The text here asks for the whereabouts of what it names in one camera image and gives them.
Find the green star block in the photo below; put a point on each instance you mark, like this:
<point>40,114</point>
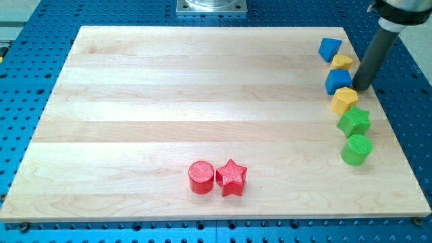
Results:
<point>354,121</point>

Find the blue cube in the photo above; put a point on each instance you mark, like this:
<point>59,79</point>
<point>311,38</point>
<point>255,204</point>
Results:
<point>337,79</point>

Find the yellow pentagon block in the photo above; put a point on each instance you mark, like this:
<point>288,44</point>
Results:
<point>343,99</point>

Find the wooden board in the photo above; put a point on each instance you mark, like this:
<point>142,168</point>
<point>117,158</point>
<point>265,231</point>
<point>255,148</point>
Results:
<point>134,107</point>

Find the yellow heart block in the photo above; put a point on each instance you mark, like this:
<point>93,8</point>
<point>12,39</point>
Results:
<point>341,62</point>

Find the red star block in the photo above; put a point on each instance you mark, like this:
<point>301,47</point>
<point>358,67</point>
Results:
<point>231,178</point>

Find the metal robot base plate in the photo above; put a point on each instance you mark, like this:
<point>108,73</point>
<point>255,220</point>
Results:
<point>211,6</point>

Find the red cylinder block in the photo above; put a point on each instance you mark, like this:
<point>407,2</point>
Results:
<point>201,177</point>

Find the blue triangle block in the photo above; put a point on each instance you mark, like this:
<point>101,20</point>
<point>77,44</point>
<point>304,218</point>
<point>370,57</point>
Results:
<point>329,47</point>

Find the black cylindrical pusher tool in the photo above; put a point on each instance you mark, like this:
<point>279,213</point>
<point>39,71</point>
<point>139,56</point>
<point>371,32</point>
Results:
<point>374,57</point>

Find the green cylinder block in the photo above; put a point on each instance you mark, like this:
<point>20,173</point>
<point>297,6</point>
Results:
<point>356,150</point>

